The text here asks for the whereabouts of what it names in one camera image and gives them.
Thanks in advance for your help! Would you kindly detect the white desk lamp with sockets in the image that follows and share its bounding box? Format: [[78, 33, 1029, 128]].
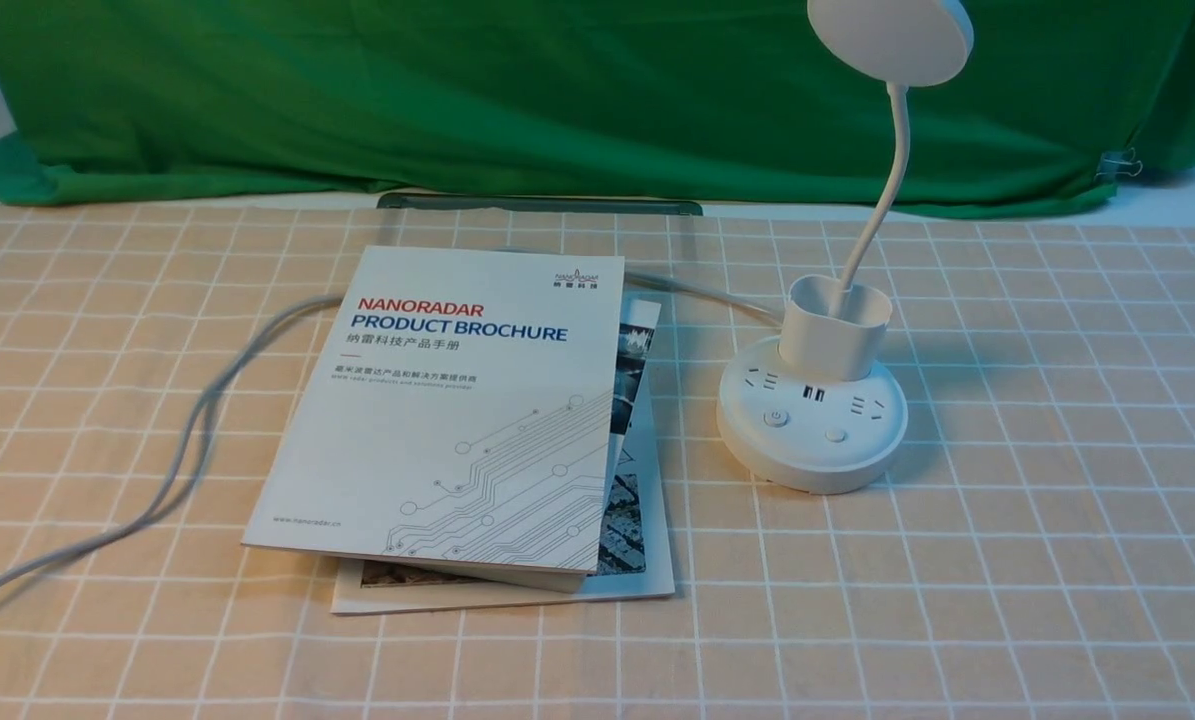
[[716, 1, 975, 496]]

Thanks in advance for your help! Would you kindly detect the metal binder clip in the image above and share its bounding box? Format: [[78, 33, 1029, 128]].
[[1093, 147, 1144, 184]]

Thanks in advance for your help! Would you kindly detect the grey lamp power cable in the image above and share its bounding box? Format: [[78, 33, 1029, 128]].
[[0, 244, 785, 613]]

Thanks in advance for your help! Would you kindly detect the beige checked tablecloth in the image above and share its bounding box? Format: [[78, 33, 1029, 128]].
[[0, 205, 1195, 719]]

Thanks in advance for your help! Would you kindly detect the white Nanoradar product brochure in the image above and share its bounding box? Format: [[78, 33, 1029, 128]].
[[243, 245, 625, 592]]

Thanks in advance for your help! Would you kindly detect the green backdrop cloth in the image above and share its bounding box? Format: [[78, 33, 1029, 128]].
[[0, 1, 1195, 219]]

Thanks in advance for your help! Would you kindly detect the booklet under brochure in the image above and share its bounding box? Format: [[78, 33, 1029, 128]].
[[331, 299, 675, 616]]

